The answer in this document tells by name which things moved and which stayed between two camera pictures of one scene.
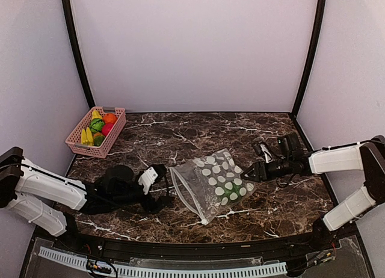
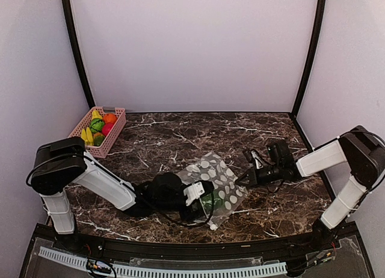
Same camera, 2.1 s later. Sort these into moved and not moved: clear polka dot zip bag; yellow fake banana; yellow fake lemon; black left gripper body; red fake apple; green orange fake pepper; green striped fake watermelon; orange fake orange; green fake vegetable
Moved: green fake vegetable; clear polka dot zip bag; black left gripper body
Not moved: red fake apple; orange fake orange; green striped fake watermelon; yellow fake banana; yellow fake lemon; green orange fake pepper
